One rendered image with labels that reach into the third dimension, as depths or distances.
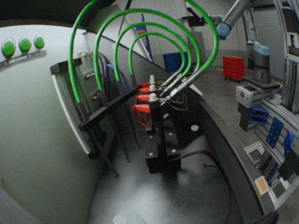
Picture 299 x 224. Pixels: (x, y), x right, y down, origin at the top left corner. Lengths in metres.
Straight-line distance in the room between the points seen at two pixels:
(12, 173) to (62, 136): 0.22
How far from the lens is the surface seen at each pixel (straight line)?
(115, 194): 0.50
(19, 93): 0.34
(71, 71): 0.35
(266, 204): 0.36
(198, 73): 0.30
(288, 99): 0.88
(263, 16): 7.60
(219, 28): 0.77
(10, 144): 0.31
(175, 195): 0.45
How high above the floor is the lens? 1.24
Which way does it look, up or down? 27 degrees down
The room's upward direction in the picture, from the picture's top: 12 degrees counter-clockwise
